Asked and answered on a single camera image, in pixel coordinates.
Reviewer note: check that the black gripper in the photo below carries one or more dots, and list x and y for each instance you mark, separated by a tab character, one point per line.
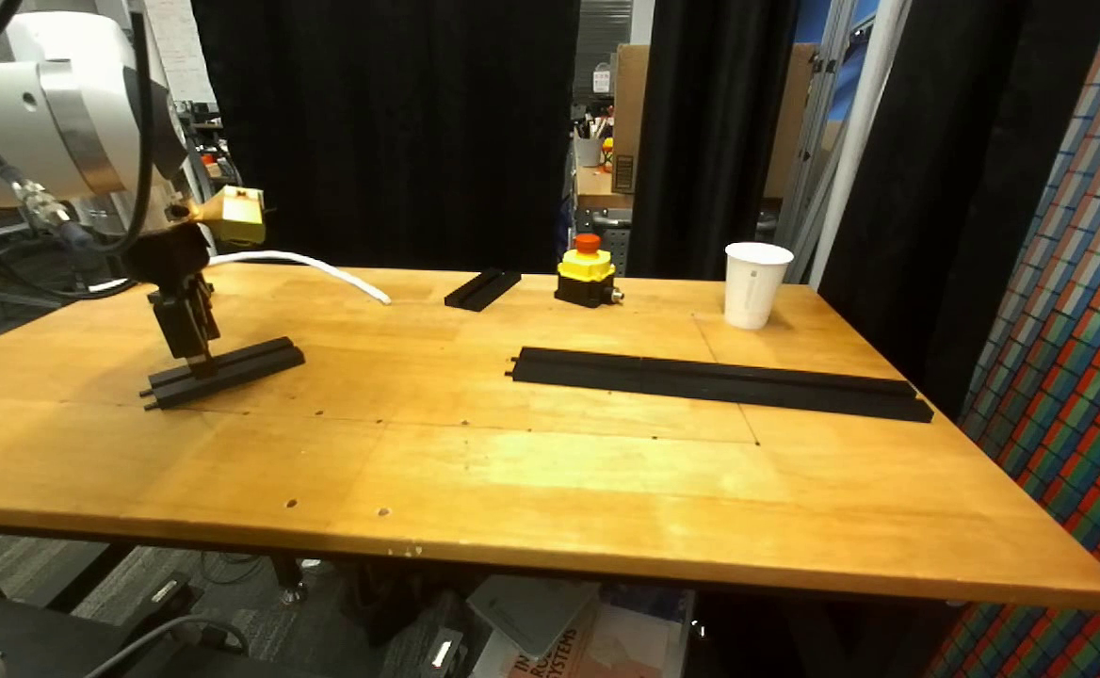
167	250

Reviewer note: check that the long black grooved track piece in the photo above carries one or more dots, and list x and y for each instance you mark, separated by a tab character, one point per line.
255	363

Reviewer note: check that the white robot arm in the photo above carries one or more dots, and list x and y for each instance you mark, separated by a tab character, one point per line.
48	113

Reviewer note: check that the wide black curtain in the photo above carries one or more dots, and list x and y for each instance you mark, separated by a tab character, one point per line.
385	153

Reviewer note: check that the short black grooved track piece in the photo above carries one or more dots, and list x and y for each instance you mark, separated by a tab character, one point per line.
480	288

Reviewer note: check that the yellow emergency stop button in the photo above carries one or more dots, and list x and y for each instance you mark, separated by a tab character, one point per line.
586	270

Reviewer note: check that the narrow black curtain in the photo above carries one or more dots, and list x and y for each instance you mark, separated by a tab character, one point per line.
714	124

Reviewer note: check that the white paper cup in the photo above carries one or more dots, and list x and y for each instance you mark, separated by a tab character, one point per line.
753	288

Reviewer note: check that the black curtain beside patterned backdrop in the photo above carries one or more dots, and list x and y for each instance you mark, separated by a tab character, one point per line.
951	188

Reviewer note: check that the multicolour patterned backdrop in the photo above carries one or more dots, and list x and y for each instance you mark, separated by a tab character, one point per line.
1079	379

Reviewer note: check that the wrist mounted camera box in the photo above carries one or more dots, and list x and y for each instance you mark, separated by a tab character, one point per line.
235	217

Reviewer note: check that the white frame post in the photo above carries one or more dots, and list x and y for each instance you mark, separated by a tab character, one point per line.
858	124

